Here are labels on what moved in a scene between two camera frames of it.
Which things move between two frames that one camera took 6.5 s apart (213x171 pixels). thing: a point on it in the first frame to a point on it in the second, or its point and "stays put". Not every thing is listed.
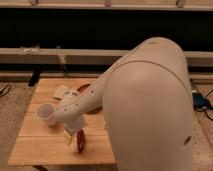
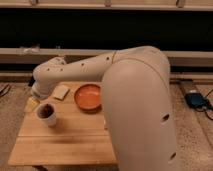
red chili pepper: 80,136 to 45,111
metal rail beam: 81,56 stays put
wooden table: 37,142 stays put
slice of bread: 60,91 stays put
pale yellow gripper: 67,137 to 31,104
